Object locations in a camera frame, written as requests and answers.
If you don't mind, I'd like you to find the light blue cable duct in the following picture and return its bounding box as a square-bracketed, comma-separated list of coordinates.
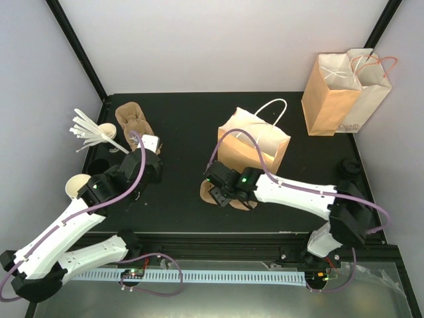
[73, 268, 306, 287]

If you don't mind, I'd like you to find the cup holding straws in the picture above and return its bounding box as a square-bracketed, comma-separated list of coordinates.
[99, 123, 117, 140]

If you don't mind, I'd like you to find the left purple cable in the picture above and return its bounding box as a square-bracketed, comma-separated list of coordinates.
[0, 130, 148, 303]

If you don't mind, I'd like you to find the stack of pulp cup carriers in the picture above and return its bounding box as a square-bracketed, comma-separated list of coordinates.
[115, 101, 156, 151]

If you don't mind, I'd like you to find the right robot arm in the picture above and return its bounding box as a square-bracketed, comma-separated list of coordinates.
[205, 162, 372, 267]

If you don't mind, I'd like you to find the large brown paper bag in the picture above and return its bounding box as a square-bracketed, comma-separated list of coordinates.
[301, 53, 362, 136]

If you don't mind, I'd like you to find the white paper bag orange handle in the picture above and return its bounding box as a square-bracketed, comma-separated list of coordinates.
[337, 48, 398, 133]

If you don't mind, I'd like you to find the brown pulp cup carrier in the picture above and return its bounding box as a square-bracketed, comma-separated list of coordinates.
[199, 184, 258, 211]

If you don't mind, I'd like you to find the stack of paper cups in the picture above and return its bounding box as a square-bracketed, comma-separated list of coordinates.
[65, 174, 91, 199]

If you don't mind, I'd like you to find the black cup lids stack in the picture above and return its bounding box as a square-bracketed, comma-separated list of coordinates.
[339, 158, 362, 178]

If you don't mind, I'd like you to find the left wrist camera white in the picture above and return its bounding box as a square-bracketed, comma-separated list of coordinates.
[142, 134, 160, 154]

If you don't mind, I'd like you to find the small brown paper bag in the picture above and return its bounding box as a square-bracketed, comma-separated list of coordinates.
[217, 98, 291, 174]

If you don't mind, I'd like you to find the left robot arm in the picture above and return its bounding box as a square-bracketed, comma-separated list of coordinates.
[1, 150, 162, 303]

